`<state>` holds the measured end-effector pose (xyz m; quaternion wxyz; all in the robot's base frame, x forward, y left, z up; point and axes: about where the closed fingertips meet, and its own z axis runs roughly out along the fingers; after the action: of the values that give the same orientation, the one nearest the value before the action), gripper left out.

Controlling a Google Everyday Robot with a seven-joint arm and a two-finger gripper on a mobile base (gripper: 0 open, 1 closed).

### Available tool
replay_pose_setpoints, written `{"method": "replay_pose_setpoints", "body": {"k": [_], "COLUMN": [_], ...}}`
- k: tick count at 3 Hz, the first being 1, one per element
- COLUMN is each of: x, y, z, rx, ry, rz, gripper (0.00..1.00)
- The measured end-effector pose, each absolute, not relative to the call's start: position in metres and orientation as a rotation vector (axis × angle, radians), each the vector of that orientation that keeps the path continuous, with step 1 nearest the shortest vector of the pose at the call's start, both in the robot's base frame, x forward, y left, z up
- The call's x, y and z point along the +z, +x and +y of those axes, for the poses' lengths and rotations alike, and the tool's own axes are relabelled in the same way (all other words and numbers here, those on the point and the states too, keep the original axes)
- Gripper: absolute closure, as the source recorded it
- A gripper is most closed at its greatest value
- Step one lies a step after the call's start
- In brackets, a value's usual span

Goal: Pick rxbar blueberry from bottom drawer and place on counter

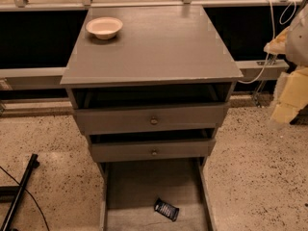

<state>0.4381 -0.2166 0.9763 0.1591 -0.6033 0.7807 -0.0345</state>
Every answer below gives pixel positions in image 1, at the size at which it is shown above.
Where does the blue rxbar blueberry wrapper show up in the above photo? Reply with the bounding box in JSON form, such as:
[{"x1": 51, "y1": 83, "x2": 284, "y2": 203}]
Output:
[{"x1": 154, "y1": 198, "x2": 179, "y2": 221}]

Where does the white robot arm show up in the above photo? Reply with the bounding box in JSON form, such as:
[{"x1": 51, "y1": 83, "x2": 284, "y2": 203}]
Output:
[{"x1": 264, "y1": 5, "x2": 308, "y2": 66}]

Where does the grey wooden drawer cabinet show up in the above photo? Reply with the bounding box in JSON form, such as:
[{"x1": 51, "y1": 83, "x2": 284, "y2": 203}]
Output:
[{"x1": 60, "y1": 5, "x2": 244, "y2": 177}]

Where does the grey top drawer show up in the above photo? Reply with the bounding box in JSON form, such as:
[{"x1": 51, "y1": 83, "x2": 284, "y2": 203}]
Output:
[{"x1": 74, "y1": 103, "x2": 229, "y2": 135}]

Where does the brass top drawer knob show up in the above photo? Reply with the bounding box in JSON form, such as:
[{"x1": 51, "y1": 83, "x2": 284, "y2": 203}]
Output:
[{"x1": 150, "y1": 116, "x2": 158, "y2": 125}]

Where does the brass drawer knob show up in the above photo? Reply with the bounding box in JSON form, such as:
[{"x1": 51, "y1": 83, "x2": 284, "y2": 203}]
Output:
[
  {"x1": 151, "y1": 149, "x2": 158, "y2": 156},
  {"x1": 150, "y1": 116, "x2": 158, "y2": 125}
]

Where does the brass middle drawer knob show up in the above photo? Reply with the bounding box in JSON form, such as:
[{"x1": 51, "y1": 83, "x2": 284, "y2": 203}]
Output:
[{"x1": 151, "y1": 149, "x2": 158, "y2": 156}]

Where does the grey middle drawer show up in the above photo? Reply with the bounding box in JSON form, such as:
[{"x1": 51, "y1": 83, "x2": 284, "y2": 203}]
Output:
[{"x1": 90, "y1": 139, "x2": 216, "y2": 163}]

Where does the grey open bottom drawer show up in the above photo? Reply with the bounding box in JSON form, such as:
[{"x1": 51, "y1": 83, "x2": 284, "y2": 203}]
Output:
[{"x1": 99, "y1": 158, "x2": 218, "y2": 231}]

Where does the white paper bowl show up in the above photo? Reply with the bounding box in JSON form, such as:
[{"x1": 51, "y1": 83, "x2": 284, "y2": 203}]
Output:
[{"x1": 86, "y1": 17, "x2": 123, "y2": 39}]

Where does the black metal stand leg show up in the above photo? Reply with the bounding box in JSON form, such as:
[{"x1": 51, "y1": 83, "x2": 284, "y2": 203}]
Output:
[{"x1": 0, "y1": 154, "x2": 39, "y2": 231}]

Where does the grey horizontal rail beam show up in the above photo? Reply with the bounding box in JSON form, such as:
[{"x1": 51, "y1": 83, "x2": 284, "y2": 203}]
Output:
[{"x1": 0, "y1": 60, "x2": 289, "y2": 90}]

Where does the white hanging cable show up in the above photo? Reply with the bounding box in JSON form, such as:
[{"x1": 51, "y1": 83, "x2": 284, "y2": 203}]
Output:
[{"x1": 238, "y1": 0, "x2": 277, "y2": 85}]

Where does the black floor cable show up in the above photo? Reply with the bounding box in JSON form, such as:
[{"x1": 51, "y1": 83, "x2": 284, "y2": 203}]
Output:
[{"x1": 0, "y1": 166, "x2": 51, "y2": 231}]

